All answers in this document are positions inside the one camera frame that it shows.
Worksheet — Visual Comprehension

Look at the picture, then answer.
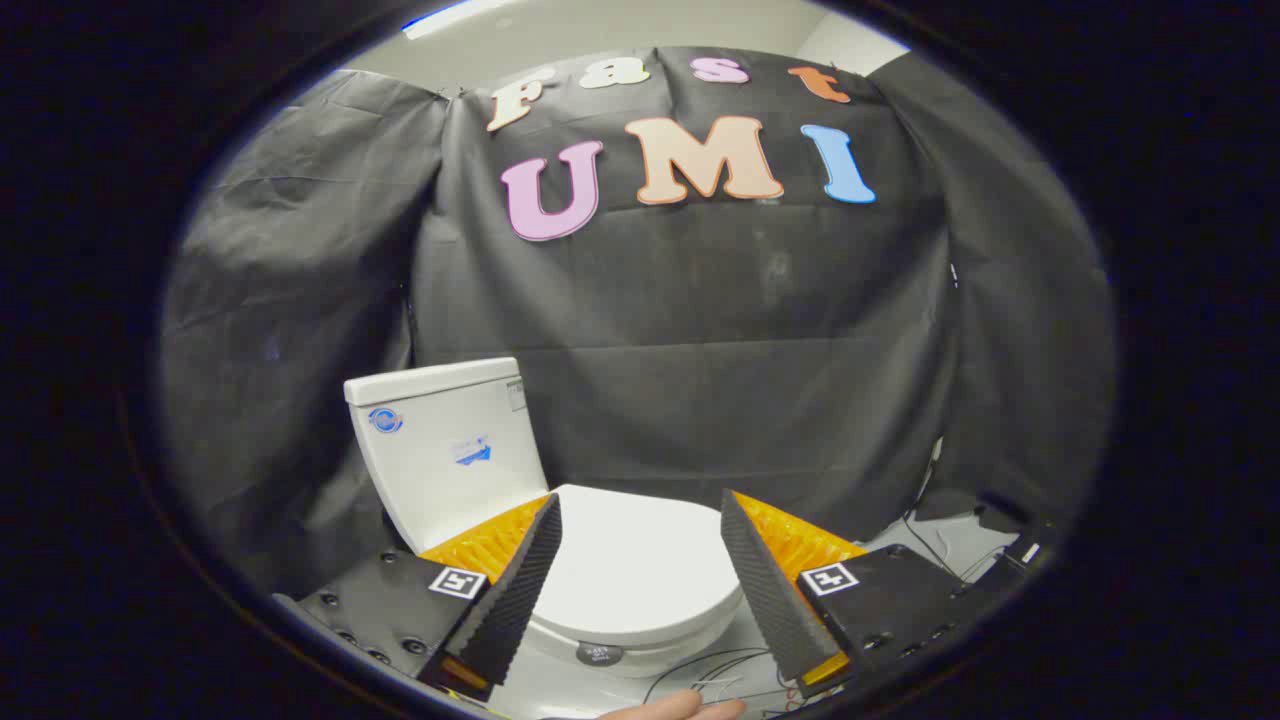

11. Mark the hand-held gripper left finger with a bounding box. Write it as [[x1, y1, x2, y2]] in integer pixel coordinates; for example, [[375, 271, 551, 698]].
[[275, 493, 563, 701]]

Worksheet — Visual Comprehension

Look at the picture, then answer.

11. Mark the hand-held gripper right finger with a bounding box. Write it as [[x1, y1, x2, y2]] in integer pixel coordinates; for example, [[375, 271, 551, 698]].
[[720, 489, 986, 699]]

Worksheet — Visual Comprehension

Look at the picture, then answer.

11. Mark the white toilet bowl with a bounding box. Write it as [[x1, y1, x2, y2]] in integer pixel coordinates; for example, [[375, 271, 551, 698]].
[[522, 600, 749, 683]]

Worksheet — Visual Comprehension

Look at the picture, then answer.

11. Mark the black box with white label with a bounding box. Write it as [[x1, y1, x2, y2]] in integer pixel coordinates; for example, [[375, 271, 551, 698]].
[[995, 518, 1053, 579]]

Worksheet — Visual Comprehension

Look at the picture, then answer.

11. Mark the black backdrop cloth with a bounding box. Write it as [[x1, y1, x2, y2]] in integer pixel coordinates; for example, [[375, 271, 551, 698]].
[[160, 45, 1116, 601]]

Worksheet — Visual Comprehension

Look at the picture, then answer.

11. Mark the tangle of black cables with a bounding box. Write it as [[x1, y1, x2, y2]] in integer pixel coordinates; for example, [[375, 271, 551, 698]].
[[642, 500, 1006, 713]]

